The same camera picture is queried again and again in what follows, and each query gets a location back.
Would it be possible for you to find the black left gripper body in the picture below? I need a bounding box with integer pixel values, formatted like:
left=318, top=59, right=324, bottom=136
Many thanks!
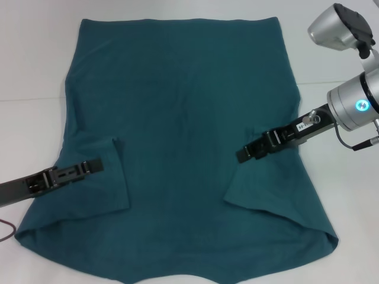
left=0, top=167, right=54, bottom=208

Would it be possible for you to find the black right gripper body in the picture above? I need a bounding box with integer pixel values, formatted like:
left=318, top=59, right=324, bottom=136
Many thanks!
left=291, top=103, right=337, bottom=147

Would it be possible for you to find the teal blue t-shirt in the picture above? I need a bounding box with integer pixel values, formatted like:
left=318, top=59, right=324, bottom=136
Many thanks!
left=14, top=17, right=340, bottom=284

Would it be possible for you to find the left gripper cable with plug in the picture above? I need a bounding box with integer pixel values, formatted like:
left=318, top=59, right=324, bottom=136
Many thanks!
left=0, top=220, right=17, bottom=243

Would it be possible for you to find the gripper cable with plug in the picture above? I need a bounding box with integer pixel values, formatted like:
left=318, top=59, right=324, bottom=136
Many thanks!
left=309, top=108, right=379, bottom=152
left=0, top=220, right=17, bottom=243

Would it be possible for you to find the right gripper cable with plug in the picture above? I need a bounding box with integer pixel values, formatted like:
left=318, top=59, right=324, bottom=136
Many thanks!
left=309, top=108, right=379, bottom=152

